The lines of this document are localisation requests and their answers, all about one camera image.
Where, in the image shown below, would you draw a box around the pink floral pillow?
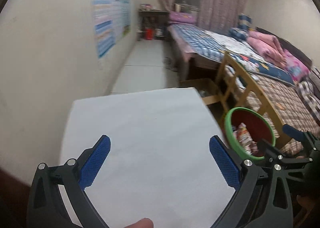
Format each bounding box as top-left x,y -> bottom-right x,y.
284,49 -> 310,82

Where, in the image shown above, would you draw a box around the navy cartoon blanket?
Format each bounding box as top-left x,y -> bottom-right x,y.
219,51 -> 295,87

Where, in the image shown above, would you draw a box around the blue white plaid pillow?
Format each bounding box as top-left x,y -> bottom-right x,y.
238,13 -> 252,31

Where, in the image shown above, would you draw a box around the purple pillow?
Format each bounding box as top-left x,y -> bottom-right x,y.
169,12 -> 196,25

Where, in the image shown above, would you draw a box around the pink folded blanket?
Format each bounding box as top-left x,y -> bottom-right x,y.
247,30 -> 286,68

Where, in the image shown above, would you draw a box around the red bin with green rim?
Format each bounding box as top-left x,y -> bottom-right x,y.
224,107 -> 276,162

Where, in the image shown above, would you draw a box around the pink strawberry Pocky box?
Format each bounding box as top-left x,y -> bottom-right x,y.
236,122 -> 253,154

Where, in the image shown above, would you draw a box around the dark wooden side table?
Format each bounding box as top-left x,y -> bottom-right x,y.
138,9 -> 169,41

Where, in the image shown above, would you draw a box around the wooden bed footboard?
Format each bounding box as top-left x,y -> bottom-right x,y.
214,51 -> 291,149

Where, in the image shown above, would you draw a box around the blue plaid bedspread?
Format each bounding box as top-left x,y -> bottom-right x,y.
168,23 -> 227,63

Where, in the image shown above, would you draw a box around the person's left hand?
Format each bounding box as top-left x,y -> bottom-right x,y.
125,218 -> 153,228

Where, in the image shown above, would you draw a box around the red bucket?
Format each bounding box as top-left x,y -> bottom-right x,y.
145,28 -> 154,40

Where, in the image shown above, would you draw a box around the educational wall posters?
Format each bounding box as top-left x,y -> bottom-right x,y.
92,0 -> 131,58

